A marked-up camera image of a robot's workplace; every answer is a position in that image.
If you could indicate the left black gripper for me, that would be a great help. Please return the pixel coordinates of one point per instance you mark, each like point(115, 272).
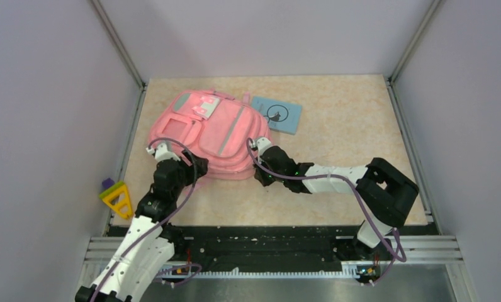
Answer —
point(183, 163)

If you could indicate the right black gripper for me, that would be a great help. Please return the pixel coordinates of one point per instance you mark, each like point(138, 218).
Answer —
point(260, 175)

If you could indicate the pink student backpack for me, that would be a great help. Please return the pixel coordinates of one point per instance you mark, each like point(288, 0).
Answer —
point(215, 126)

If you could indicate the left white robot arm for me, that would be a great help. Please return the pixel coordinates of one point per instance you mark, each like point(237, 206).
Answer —
point(151, 240)

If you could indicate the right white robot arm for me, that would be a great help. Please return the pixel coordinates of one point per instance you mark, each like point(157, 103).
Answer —
point(384, 194)

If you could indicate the light blue book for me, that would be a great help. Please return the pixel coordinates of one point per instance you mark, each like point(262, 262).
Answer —
point(281, 116)

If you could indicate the yellow triangle ruler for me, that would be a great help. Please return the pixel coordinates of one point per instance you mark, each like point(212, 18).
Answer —
point(117, 198)

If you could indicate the purple block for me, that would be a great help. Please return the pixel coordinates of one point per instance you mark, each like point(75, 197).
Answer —
point(107, 183)

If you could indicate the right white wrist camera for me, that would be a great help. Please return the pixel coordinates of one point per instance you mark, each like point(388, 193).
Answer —
point(259, 145)

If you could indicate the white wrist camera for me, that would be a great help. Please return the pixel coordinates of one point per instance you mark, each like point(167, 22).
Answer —
point(259, 145)
point(162, 151)

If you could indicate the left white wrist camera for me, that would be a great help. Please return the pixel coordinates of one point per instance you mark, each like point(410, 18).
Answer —
point(162, 151)

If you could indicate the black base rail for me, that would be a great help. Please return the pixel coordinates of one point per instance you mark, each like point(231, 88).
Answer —
point(272, 248)

